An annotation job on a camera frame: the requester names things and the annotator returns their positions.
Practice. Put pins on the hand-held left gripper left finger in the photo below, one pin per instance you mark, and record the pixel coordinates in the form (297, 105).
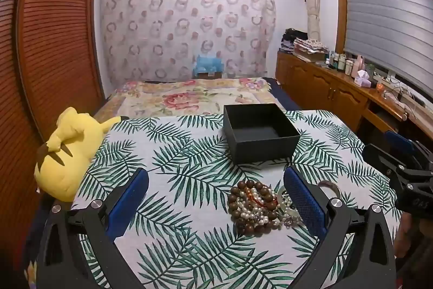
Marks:
(132, 201)

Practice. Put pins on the blue bag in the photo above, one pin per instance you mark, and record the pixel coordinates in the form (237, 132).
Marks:
(208, 63)

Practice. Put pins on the grey window blind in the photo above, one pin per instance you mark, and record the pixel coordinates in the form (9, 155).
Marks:
(385, 11)

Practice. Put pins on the leaf print tablecloth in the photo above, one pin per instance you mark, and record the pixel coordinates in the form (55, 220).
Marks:
(189, 153)

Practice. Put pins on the row of cosmetic bottles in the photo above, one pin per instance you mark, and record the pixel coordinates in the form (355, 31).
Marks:
(348, 64)

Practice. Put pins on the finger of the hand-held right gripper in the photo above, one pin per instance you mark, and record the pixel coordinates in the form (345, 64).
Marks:
(380, 157)
(399, 140)

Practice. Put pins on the person's right hand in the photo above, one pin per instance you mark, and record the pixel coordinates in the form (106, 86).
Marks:
(406, 234)

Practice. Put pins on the stack of folded clothes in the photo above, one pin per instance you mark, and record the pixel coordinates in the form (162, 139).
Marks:
(309, 45)

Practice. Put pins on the small orange jar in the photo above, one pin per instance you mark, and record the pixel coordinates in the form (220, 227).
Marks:
(380, 87)

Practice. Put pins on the black box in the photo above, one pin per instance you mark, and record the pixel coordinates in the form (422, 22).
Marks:
(264, 150)

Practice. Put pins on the silver bangle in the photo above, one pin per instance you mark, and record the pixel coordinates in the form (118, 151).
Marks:
(330, 184)

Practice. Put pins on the floral bed blanket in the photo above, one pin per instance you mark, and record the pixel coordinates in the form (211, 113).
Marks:
(176, 99)

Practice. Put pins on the pink tissue box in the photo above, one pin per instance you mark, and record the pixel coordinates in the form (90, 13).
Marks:
(362, 79)

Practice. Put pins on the wooden louvered wardrobe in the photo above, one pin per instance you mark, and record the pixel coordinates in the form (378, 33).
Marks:
(50, 38)

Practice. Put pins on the wooden sideboard cabinet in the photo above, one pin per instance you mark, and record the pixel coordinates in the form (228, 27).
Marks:
(321, 86)

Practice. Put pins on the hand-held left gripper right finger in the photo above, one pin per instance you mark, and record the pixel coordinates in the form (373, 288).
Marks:
(304, 201)

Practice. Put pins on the yellow plush toy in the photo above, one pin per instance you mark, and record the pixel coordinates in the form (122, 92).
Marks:
(67, 157)

